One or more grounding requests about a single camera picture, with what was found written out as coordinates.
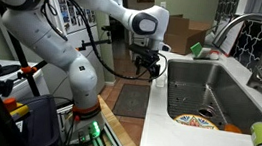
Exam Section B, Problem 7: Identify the dark blue bin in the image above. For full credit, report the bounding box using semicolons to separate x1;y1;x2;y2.
0;95;61;146

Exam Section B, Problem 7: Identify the stainless steel sink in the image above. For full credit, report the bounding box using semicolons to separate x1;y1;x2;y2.
167;59;262;135

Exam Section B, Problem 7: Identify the dark floor mat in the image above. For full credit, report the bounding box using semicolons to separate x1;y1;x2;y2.
112;84;150;119

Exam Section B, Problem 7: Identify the steel kitchen faucet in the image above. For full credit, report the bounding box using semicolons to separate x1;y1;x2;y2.
206;8;262;90

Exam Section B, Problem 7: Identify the cardboard box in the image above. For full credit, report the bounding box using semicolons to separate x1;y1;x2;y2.
164;16;211;55

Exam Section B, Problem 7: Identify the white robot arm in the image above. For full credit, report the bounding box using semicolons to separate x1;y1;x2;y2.
0;0;169;128

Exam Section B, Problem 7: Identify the colourful patterned plate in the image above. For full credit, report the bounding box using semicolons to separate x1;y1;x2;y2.
175;114;218;130

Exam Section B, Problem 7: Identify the clear glass cup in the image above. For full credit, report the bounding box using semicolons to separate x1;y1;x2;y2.
155;75;166;88

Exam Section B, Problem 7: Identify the green sponge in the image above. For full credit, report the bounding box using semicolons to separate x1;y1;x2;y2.
190;42;203;57

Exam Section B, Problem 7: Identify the orange round object in sink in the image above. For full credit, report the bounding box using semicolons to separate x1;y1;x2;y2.
224;123;243;134

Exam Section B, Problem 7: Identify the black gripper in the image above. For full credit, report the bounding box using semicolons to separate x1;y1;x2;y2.
130;44;160;78

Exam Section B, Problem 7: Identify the red emergency stop button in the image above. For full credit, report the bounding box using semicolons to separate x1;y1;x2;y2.
3;97;17;112

